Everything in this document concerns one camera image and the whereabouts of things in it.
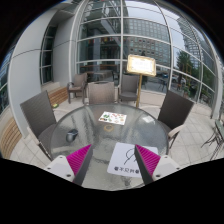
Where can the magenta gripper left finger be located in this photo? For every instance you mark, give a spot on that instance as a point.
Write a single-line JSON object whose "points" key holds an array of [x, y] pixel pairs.
{"points": [[72, 167]]}

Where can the colourful menu card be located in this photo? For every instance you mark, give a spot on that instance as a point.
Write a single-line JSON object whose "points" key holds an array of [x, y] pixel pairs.
{"points": [[113, 118]]}

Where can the round glass table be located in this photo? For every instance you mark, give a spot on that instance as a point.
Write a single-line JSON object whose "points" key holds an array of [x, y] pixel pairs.
{"points": [[140, 128]]}

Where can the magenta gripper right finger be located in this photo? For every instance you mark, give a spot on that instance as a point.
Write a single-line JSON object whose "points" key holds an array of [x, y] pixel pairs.
{"points": [[152, 166]]}

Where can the background wicker chair right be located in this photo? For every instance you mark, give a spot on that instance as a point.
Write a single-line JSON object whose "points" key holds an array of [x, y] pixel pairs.
{"points": [[127, 90]]}

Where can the background wicker chair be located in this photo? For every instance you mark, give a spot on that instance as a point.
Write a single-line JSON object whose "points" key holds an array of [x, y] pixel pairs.
{"points": [[78, 85], [127, 90]]}

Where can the white mouse pad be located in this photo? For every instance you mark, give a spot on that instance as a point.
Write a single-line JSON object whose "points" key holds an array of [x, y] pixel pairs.
{"points": [[123, 161]]}

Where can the gold framed menu stand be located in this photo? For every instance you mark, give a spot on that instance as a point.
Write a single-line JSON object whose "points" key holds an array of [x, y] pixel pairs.
{"points": [[142, 66]]}

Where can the far wicker chair at table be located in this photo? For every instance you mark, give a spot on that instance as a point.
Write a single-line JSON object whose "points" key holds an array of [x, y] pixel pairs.
{"points": [[100, 92]]}

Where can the background wicker chair left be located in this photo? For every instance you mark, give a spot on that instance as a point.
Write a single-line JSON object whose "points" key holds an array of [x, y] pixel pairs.
{"points": [[78, 85]]}

